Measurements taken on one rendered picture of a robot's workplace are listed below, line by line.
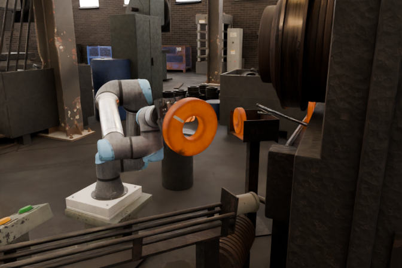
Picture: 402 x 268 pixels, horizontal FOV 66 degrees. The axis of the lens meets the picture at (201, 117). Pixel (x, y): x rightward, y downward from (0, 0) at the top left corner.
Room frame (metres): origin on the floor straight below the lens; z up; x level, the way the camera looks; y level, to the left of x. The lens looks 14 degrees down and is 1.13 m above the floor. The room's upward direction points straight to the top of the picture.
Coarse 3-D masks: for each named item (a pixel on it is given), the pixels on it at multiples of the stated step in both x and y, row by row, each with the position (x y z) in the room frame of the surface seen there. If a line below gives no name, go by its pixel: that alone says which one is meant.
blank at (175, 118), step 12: (180, 108) 0.77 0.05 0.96; (192, 108) 0.79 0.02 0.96; (204, 108) 0.81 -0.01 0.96; (168, 120) 0.76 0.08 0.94; (180, 120) 0.77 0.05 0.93; (204, 120) 0.81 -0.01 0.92; (216, 120) 0.83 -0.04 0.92; (168, 132) 0.76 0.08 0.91; (180, 132) 0.77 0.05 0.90; (204, 132) 0.81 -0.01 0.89; (168, 144) 0.77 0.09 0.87; (180, 144) 0.77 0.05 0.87; (192, 144) 0.79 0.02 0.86; (204, 144) 0.81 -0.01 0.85
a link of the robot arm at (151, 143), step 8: (136, 136) 1.02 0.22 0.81; (144, 136) 1.01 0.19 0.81; (152, 136) 1.01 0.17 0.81; (160, 136) 1.03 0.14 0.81; (136, 144) 0.99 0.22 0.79; (144, 144) 0.99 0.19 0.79; (152, 144) 1.00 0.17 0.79; (160, 144) 1.02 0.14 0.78; (136, 152) 0.98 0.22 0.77; (144, 152) 0.99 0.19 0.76; (152, 152) 1.00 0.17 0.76; (160, 152) 1.01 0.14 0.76; (144, 160) 1.00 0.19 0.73; (152, 160) 0.99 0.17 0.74
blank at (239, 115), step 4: (236, 108) 1.78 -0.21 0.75; (240, 108) 1.76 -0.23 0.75; (236, 112) 1.78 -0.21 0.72; (240, 112) 1.72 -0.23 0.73; (244, 112) 1.72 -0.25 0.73; (236, 116) 1.82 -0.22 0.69; (240, 116) 1.71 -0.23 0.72; (244, 116) 1.71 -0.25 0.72; (236, 120) 1.82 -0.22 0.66; (240, 120) 1.70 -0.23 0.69; (244, 120) 1.70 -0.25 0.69; (236, 124) 1.77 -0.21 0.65; (240, 124) 1.70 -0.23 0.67; (236, 128) 1.77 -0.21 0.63; (240, 128) 1.70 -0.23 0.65; (236, 132) 1.77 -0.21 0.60; (240, 132) 1.71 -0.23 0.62
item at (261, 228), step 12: (252, 120) 1.60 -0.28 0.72; (264, 120) 1.61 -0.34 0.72; (276, 120) 1.62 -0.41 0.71; (252, 132) 1.60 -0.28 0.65; (264, 132) 1.61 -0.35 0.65; (276, 132) 1.62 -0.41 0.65; (252, 144) 1.68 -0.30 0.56; (252, 156) 1.68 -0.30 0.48; (252, 168) 1.68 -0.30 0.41; (252, 180) 1.68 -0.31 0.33; (252, 216) 1.69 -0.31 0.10; (264, 228) 1.69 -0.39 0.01
